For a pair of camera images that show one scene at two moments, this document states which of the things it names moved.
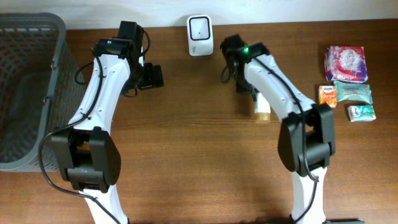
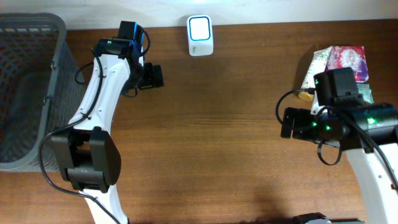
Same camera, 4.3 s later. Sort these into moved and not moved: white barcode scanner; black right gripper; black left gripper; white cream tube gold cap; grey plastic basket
Moved: white cream tube gold cap; black right gripper
Not moved: black left gripper; white barcode scanner; grey plastic basket
